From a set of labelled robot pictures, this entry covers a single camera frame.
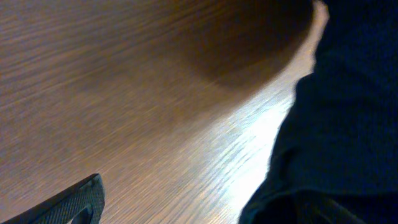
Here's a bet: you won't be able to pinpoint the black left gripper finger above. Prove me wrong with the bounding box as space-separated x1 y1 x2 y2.
2 174 105 224

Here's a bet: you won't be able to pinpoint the navy blue shorts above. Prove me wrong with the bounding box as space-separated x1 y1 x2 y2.
239 0 397 223

